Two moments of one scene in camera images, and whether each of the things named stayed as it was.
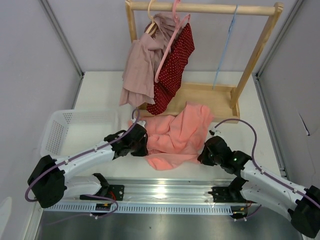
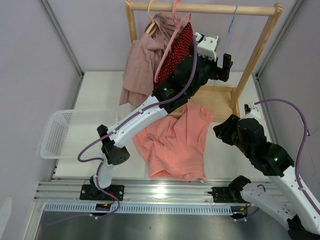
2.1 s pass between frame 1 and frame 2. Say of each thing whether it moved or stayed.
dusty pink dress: stayed
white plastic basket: stayed
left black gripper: moved
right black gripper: moved
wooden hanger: stayed
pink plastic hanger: stayed
